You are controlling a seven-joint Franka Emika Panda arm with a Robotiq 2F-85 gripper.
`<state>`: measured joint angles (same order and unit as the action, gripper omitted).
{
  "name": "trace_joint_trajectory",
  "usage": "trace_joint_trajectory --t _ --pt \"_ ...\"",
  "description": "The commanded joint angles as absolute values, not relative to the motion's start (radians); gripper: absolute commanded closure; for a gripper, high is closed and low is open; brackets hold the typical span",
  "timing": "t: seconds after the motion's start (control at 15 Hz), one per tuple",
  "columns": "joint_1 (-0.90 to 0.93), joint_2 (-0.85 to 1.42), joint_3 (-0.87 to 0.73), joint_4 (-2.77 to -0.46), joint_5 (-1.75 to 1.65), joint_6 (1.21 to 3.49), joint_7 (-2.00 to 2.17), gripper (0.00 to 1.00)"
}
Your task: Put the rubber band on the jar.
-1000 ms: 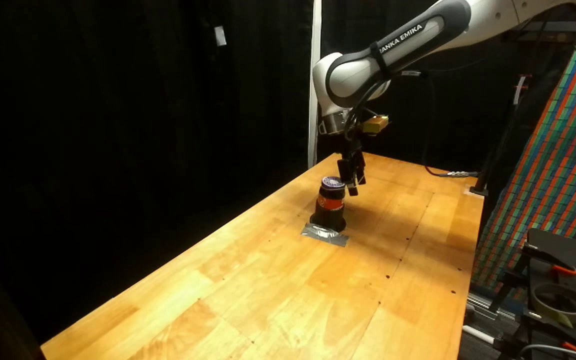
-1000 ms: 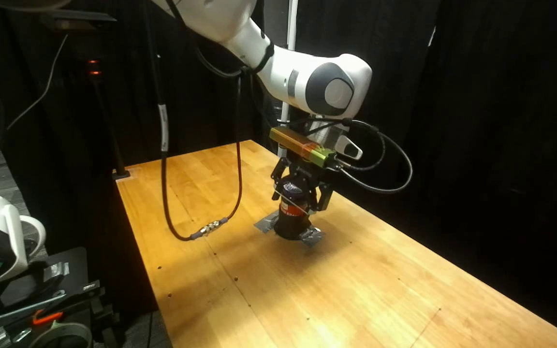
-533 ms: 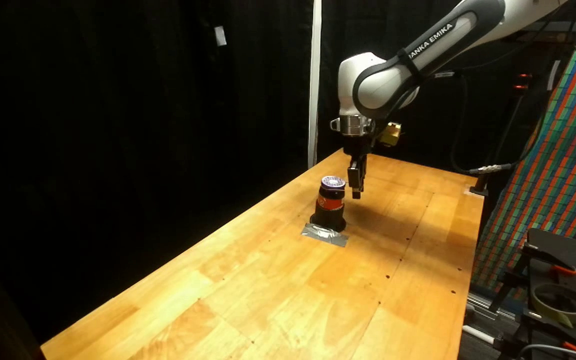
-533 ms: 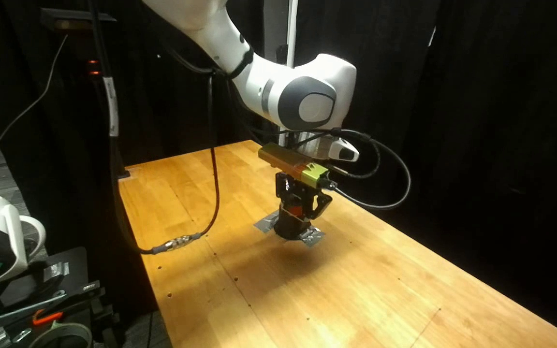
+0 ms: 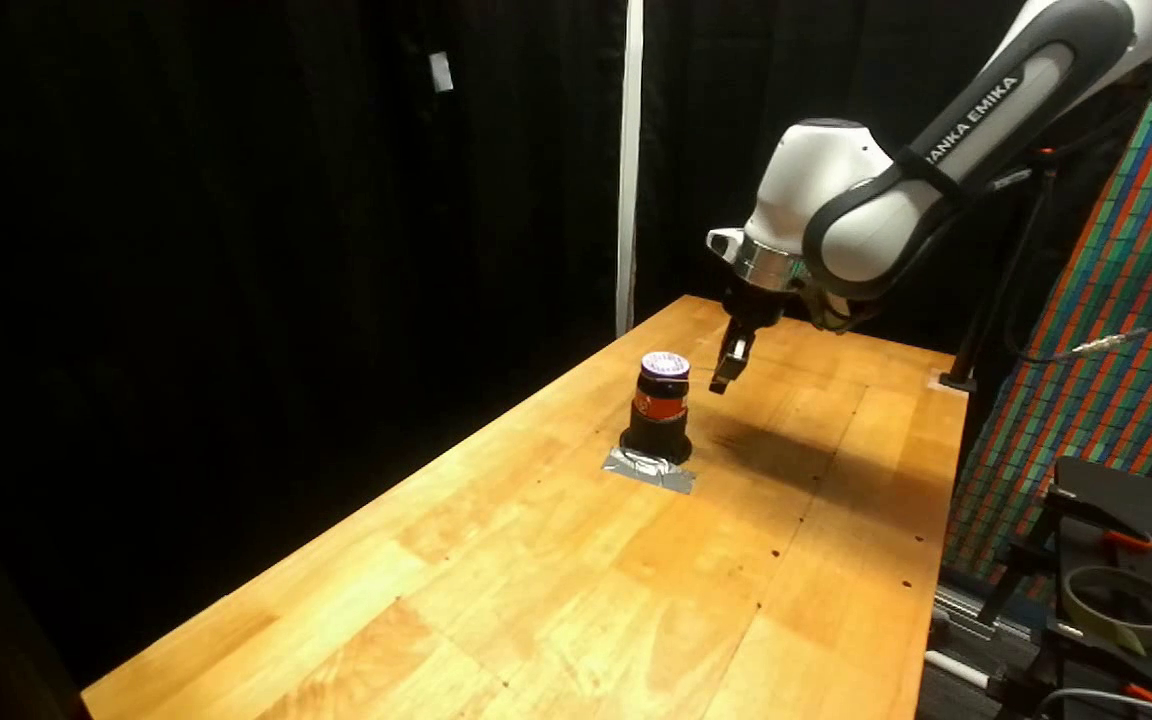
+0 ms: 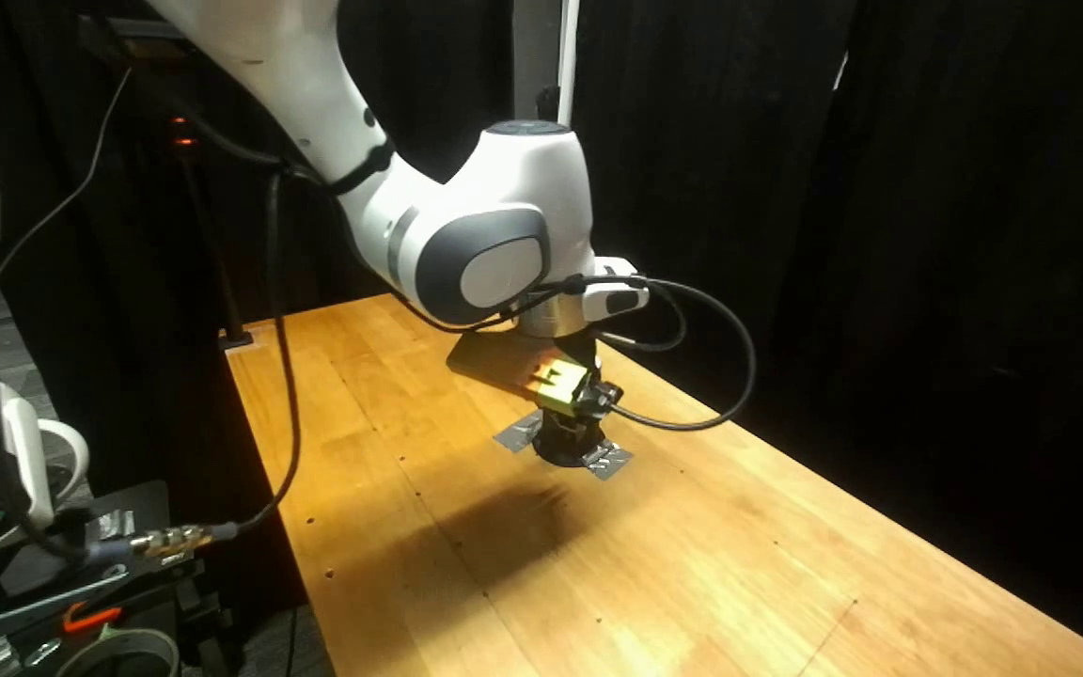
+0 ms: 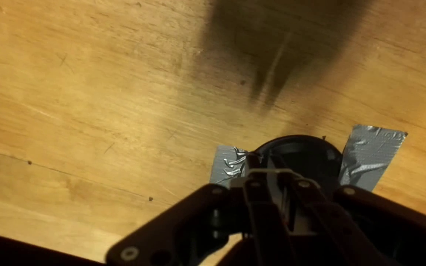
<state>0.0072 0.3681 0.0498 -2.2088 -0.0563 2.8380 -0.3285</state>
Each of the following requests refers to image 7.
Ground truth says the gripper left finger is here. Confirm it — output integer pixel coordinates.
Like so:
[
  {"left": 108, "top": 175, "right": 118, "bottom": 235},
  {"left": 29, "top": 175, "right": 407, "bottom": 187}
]
[{"left": 105, "top": 152, "right": 295, "bottom": 266}]

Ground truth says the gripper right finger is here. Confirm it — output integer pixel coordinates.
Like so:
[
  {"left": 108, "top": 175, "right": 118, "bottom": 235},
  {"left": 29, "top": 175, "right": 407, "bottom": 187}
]
[{"left": 278, "top": 172, "right": 426, "bottom": 266}]

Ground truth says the black round jar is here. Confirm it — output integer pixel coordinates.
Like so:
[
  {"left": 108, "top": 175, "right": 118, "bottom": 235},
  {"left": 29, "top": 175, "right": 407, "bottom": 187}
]
[{"left": 252, "top": 134, "right": 345, "bottom": 202}]

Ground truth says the strip of silver duct tape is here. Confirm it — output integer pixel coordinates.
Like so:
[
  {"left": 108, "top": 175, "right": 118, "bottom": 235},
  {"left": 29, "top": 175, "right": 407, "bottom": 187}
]
[
  {"left": 209, "top": 145, "right": 253, "bottom": 187},
  {"left": 338, "top": 125, "right": 408, "bottom": 192}
]

